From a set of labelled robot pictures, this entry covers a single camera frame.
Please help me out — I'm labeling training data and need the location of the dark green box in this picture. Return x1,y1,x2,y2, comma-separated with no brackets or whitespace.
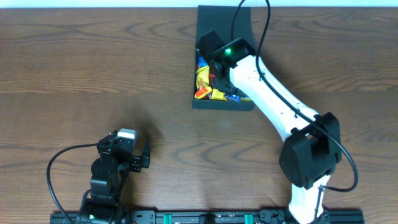
192,5,257,111

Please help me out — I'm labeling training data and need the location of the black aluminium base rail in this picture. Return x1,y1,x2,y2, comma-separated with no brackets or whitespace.
49,208,365,224

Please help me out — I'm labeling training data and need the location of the small yellow cracker packet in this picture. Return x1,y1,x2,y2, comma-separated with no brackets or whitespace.
209,89,227,101

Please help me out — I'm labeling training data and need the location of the blue Eclipse mint box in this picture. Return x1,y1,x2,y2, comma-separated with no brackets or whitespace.
226,95,241,103

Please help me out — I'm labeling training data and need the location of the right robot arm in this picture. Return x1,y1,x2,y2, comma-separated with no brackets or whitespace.
196,30,341,223

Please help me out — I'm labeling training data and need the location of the yellow orange snack packet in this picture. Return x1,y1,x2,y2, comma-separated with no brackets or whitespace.
194,65,213,99

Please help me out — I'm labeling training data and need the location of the red Hacks candy bag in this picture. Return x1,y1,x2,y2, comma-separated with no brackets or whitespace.
209,73,216,87

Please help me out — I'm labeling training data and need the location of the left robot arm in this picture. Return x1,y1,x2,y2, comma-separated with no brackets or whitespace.
76,128,150,223

